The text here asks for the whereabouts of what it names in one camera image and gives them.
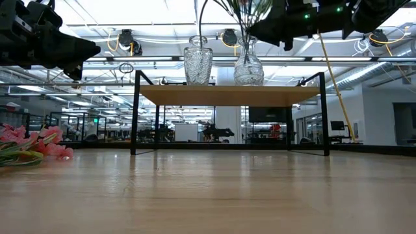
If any clear angular cut-glass vase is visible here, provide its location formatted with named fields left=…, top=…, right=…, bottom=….
left=183, top=35, right=214, bottom=86

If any blue artificial flower bunch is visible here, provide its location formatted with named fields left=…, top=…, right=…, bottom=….
left=198, top=0, right=274, bottom=64

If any large black monitor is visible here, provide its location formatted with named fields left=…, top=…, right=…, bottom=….
left=248, top=106, right=293, bottom=124

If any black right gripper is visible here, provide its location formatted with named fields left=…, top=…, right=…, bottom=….
left=248, top=0, right=315, bottom=51

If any white board panel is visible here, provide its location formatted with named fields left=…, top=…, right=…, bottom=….
left=174, top=123, right=199, bottom=142

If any black ceiling cable reel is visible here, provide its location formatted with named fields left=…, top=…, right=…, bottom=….
left=370, top=29, right=389, bottom=48
left=118, top=29, right=143, bottom=56
left=222, top=28, right=239, bottom=47

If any wooden shelf with black legs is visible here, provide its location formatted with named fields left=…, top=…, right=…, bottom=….
left=129, top=70, right=331, bottom=157

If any clear round-bellied glass vase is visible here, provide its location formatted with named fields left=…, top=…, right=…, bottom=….
left=233, top=36, right=265, bottom=86

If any pink artificial flower bunch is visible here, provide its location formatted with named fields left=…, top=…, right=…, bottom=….
left=0, top=123, right=75, bottom=167

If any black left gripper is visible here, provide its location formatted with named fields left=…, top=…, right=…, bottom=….
left=0, top=0, right=101, bottom=81

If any yellow hanging cable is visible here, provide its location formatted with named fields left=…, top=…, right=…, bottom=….
left=317, top=32, right=357, bottom=143

